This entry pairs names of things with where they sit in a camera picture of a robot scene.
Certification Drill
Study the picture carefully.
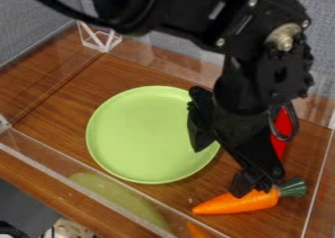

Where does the clear acrylic corner bracket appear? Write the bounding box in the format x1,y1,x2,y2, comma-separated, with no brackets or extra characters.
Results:
77,21,123,53

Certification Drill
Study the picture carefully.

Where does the red plastic block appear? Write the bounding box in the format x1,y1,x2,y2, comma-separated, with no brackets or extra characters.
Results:
269,108,293,160

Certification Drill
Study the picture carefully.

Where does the black cable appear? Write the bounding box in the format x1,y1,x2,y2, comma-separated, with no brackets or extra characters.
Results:
265,101,301,142

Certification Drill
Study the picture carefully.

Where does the clear acrylic barrier wall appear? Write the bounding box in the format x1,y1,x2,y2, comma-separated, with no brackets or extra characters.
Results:
0,26,335,238

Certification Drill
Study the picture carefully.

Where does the green round plate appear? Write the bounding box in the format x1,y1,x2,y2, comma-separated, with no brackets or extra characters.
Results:
85,86,220,184

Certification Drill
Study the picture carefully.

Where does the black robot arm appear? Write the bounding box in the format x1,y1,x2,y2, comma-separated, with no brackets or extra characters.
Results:
36,0,313,198

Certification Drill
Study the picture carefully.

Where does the orange toy carrot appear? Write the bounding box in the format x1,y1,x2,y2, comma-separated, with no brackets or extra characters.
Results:
192,177,305,214

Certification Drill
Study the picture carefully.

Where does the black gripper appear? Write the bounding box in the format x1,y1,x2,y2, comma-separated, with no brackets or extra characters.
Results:
187,52,313,199

